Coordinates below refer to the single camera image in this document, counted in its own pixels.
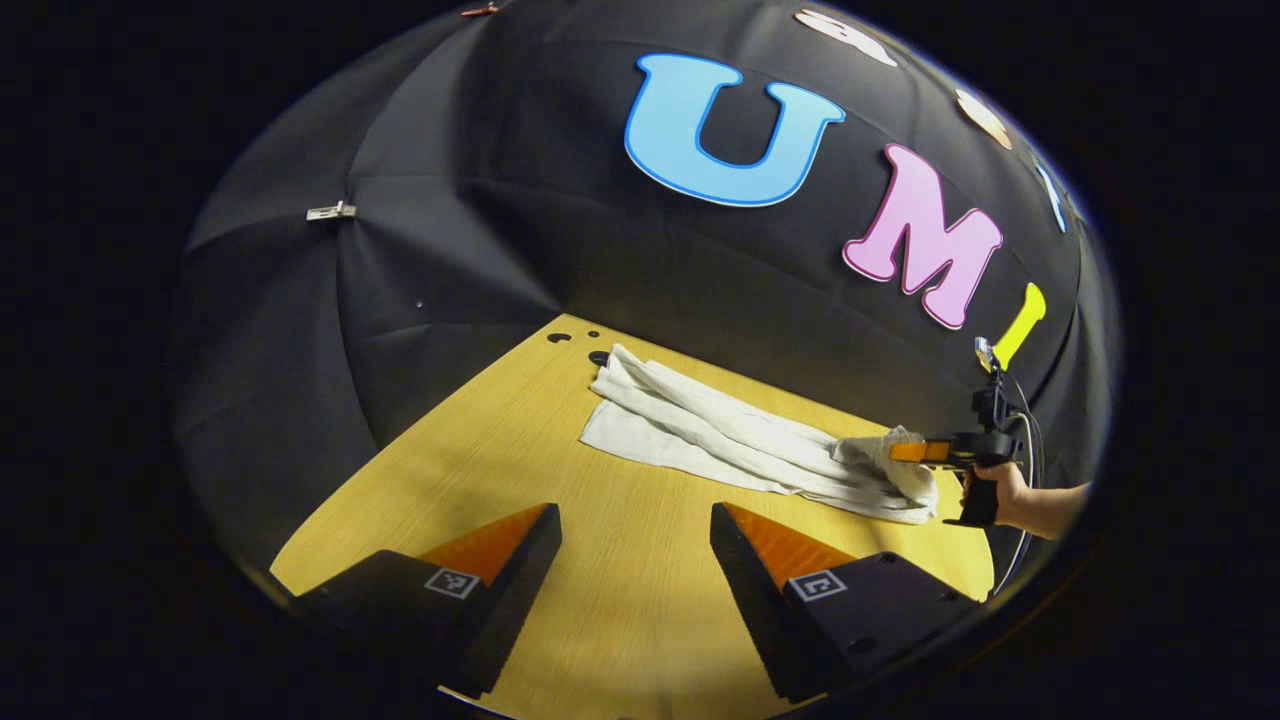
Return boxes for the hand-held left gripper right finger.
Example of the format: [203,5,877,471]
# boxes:
[709,501,987,705]

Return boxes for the white jeans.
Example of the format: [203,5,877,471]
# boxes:
[580,343,941,526]

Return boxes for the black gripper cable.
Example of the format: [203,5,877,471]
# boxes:
[990,368,1047,599]

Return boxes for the black backdrop cloth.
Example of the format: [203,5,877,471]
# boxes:
[170,0,1116,601]

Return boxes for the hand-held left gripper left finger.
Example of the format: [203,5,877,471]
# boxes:
[270,502,563,700]

